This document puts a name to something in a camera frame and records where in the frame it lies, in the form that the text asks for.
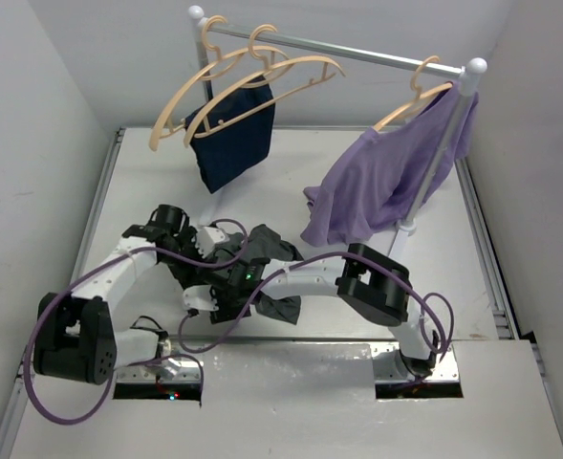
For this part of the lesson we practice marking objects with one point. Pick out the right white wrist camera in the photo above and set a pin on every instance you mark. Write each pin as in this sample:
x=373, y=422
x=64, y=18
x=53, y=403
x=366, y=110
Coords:
x=199, y=298

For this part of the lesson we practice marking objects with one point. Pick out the white metal clothes rack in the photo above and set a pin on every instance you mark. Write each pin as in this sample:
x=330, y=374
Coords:
x=467, y=78

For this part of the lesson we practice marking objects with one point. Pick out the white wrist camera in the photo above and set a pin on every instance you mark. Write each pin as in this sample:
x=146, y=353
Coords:
x=199, y=298
x=207, y=239

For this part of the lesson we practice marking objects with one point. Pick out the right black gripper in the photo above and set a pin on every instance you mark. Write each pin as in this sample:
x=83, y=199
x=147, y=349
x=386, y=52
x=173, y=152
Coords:
x=225, y=309

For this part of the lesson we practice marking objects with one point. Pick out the dark grey t shirt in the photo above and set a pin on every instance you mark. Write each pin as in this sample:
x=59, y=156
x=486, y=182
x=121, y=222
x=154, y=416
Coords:
x=262, y=242

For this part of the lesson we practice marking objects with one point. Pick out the beige hanger with navy garment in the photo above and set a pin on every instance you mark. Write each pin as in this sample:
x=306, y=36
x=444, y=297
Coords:
x=215, y=65

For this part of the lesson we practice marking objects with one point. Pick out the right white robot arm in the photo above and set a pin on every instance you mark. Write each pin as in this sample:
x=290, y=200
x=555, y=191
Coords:
x=373, y=285

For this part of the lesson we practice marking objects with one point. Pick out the beige plastic hanger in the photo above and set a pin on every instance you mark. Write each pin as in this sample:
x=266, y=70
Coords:
x=200, y=126

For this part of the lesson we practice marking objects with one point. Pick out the beige hanger with purple shirt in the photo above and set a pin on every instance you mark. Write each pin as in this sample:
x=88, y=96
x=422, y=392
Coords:
x=421, y=97

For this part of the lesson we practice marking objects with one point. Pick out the navy blue garment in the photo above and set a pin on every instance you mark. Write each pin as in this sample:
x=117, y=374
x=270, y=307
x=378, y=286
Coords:
x=225, y=155

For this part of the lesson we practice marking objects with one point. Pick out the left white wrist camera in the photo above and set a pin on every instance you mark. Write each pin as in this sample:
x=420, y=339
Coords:
x=207, y=239

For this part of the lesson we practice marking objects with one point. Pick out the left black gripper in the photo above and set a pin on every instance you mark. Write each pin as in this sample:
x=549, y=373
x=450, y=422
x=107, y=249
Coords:
x=185, y=275

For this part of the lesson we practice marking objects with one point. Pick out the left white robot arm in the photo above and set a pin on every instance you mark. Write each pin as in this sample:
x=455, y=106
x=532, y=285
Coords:
x=78, y=339

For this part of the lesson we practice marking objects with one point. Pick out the purple t shirt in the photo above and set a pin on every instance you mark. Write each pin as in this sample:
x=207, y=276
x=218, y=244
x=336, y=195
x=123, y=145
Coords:
x=372, y=185

